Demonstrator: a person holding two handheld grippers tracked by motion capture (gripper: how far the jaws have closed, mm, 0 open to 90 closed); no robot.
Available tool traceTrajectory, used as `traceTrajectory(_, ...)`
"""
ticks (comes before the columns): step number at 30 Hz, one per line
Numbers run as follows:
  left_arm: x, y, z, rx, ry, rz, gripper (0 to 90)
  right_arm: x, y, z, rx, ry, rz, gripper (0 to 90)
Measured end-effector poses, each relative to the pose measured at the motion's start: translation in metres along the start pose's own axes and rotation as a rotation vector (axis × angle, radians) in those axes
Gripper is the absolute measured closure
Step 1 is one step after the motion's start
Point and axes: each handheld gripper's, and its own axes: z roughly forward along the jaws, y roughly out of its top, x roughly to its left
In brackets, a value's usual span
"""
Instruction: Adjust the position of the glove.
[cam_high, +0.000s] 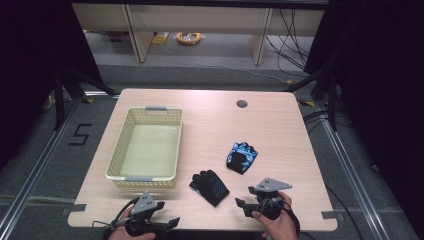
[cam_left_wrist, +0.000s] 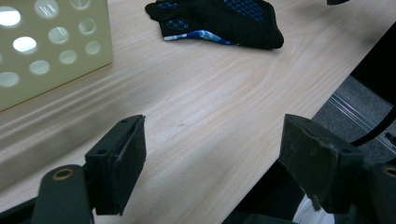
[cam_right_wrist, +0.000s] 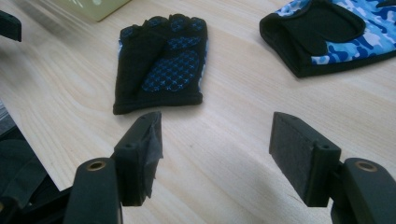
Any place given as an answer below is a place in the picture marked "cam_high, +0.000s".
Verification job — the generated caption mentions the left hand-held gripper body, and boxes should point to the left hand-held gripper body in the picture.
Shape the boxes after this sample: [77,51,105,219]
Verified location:
[124,190,168,238]

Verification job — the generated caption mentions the blue camouflage fingerless glove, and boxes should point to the blue camouflage fingerless glove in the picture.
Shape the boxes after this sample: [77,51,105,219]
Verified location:
[225,141,259,176]

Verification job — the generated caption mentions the black floor cables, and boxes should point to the black floor cables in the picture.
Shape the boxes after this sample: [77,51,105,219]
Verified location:
[302,109,351,133]

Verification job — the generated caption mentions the white shelf unit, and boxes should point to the white shelf unit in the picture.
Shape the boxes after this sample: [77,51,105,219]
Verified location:
[71,2,326,66]

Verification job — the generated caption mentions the black metal stand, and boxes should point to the black metal stand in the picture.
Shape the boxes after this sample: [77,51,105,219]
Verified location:
[53,64,118,131]
[284,64,338,132]

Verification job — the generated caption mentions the black floor cable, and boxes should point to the black floor cable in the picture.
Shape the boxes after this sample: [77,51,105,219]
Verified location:
[324,184,365,240]

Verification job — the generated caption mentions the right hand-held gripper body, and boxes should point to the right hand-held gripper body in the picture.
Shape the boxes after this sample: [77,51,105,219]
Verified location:
[248,177,294,221]

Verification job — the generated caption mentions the left hand-held gripper black cable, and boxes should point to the left hand-held gripper black cable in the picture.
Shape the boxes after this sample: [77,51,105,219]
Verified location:
[91,196,141,240]

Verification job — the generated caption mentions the black curtain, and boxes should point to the black curtain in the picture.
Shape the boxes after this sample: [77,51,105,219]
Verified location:
[0,0,104,171]
[303,0,424,231]

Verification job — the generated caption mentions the pale yellow plastic basket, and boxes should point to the pale yellow plastic basket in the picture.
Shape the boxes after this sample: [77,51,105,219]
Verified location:
[104,105,184,190]

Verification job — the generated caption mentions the yellow packet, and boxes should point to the yellow packet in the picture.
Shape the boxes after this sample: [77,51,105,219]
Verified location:
[151,31,170,46]

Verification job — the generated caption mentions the bundle of black cables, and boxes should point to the bundle of black cables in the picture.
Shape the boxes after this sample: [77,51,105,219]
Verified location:
[265,9,315,72]

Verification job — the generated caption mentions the black glove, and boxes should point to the black glove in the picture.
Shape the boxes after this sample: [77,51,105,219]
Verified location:
[188,169,231,208]

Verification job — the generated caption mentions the aluminium floor rail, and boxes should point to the aluminium floor rail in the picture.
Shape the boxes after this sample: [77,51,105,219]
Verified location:
[314,101,384,240]
[0,91,119,240]

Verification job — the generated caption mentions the hand-held gripper black cable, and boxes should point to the hand-held gripper black cable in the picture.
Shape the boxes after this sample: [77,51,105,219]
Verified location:
[91,196,141,240]
[282,198,318,240]

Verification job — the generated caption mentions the person's right hand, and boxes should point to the person's right hand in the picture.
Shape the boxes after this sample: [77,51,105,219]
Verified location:
[251,191,300,240]

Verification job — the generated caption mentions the right hand-held gripper black cable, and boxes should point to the right hand-held gripper black cable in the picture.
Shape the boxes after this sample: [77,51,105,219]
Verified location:
[282,198,318,240]

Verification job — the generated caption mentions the thin white floor cable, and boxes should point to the thin white floor cable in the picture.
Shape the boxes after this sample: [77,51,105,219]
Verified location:
[159,43,292,84]

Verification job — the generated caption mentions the person's left hand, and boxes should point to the person's left hand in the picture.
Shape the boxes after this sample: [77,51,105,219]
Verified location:
[107,207,157,240]

